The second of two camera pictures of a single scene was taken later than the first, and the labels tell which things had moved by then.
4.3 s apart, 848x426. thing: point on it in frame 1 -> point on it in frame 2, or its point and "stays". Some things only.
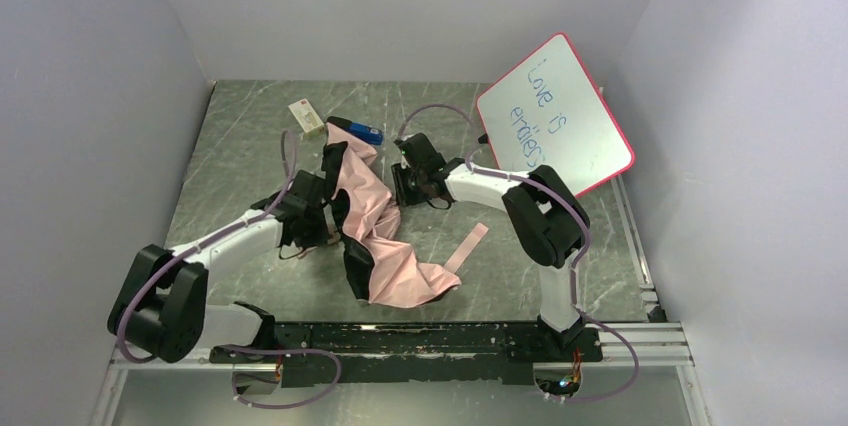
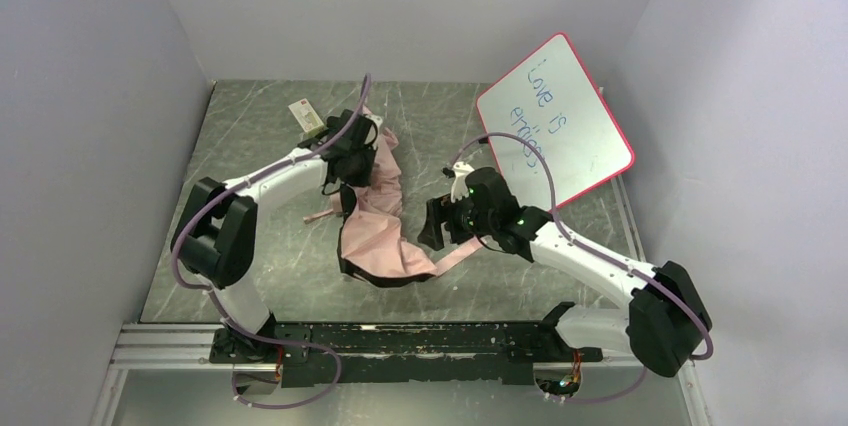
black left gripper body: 332,212 -> 357,167
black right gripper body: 403,183 -> 445,224
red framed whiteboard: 543,111 stays
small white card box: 307,118 stays
